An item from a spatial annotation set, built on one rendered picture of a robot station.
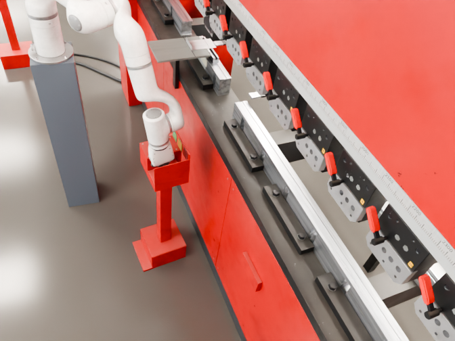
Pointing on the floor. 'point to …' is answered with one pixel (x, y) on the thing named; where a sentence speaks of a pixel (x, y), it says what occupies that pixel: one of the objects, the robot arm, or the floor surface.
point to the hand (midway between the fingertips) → (164, 168)
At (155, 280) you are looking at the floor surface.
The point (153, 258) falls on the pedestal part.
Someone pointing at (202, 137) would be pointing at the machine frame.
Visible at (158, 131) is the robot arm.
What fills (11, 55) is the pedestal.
